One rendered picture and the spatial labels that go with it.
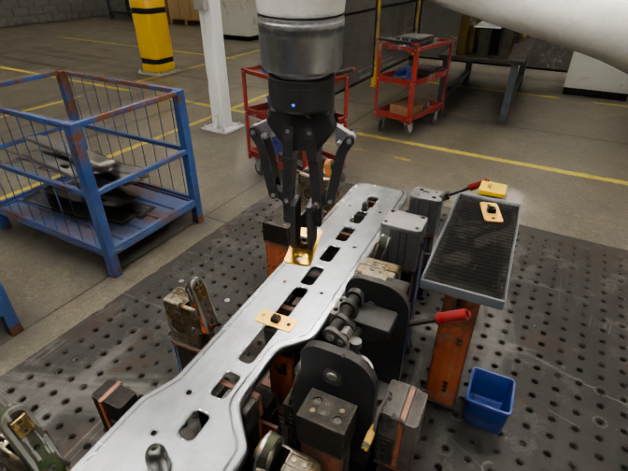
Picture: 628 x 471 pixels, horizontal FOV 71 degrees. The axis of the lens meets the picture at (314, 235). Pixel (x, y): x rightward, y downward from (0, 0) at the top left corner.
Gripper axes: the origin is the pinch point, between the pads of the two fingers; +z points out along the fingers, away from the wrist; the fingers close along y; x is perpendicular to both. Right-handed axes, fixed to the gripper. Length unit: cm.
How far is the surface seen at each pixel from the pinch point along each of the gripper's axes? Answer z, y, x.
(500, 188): 19, -36, -52
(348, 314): 14.4, -7.1, 1.8
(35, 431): 24.6, 33.2, 24.1
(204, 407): 31.9, 14.6, 11.2
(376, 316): 16.5, -11.2, -0.8
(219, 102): 128, 192, -385
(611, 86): 150, -270, -620
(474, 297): 16.6, -26.5, -8.7
